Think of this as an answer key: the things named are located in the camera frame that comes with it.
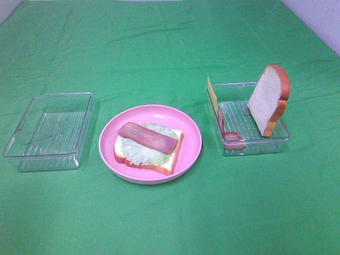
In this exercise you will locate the bacon strip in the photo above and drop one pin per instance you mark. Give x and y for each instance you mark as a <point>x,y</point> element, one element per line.
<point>229,136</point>
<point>148,137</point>

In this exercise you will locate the toast bread slice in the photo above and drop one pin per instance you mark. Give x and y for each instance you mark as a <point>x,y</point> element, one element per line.
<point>167,170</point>
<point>269,98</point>

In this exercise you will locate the green lettuce leaf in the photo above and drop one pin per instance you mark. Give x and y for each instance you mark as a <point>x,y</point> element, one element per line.
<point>139,154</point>

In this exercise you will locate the yellow cheese slice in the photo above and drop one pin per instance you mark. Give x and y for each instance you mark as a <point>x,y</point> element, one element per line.
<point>212,95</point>

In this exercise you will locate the pink round plate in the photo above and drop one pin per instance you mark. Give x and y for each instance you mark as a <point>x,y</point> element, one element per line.
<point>161,114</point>

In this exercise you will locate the right clear plastic container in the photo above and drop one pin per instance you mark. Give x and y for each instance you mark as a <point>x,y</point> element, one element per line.
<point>233,99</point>

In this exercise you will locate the clear plastic container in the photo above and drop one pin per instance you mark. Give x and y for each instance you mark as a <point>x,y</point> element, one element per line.
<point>53,133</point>
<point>233,99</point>

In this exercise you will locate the green tablecloth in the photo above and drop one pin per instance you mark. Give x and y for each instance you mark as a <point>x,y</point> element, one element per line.
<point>133,53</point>

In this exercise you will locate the left clear plastic container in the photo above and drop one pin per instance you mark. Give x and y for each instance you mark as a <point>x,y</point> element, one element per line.
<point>53,133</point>

